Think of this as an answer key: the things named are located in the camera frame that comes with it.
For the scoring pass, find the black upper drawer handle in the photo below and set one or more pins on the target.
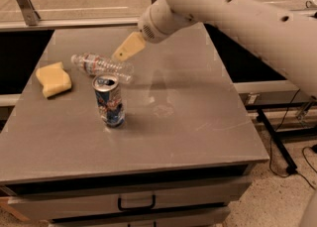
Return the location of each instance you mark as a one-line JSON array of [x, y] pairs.
[[136, 204]]

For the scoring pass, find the left metal railing bracket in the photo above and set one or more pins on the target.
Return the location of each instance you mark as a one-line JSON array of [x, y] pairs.
[[30, 15]]

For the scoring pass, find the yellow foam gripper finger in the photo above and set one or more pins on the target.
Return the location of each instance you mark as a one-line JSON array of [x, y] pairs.
[[131, 46]]

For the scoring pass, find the clear plastic water bottle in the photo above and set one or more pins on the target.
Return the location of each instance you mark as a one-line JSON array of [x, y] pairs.
[[93, 64]]

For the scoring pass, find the black metal stand leg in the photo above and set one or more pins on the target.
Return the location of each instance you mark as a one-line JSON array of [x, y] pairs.
[[291, 165]]

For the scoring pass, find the grey drawer cabinet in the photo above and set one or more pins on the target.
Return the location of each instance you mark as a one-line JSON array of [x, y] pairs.
[[186, 197]]

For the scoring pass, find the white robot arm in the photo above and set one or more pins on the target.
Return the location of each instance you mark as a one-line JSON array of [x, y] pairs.
[[286, 41]]

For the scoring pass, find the yellow sponge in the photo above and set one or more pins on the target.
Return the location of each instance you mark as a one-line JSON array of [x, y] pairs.
[[53, 79]]

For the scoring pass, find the blue silver energy drink can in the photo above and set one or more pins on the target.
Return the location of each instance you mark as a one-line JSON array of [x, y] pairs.
[[109, 100]]

